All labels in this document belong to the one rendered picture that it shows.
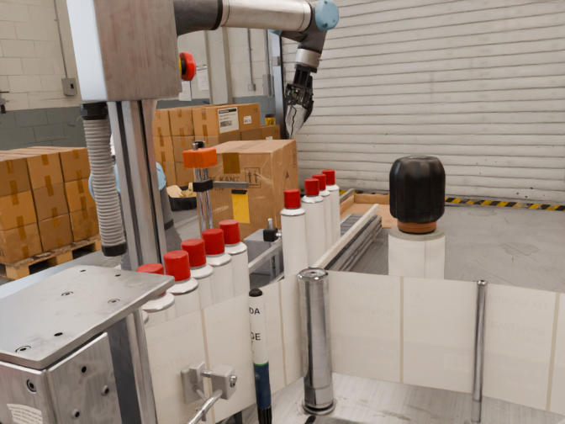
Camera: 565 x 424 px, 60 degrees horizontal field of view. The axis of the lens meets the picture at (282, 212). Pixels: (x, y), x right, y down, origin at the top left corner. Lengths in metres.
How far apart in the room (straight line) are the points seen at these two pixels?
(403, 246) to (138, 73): 0.44
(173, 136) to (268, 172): 3.49
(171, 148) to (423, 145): 2.49
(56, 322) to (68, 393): 0.05
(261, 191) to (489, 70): 3.81
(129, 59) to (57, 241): 3.71
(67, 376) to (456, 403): 0.51
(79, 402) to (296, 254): 0.71
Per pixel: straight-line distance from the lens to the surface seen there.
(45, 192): 4.22
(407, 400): 0.71
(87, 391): 0.37
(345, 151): 5.50
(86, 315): 0.38
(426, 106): 5.12
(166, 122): 4.85
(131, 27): 0.66
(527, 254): 1.43
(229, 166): 1.40
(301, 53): 1.52
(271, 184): 1.37
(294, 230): 1.00
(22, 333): 0.37
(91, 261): 1.54
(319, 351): 0.63
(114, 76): 0.64
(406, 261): 0.76
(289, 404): 0.70
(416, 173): 0.73
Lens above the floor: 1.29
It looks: 14 degrees down
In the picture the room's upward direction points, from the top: 3 degrees counter-clockwise
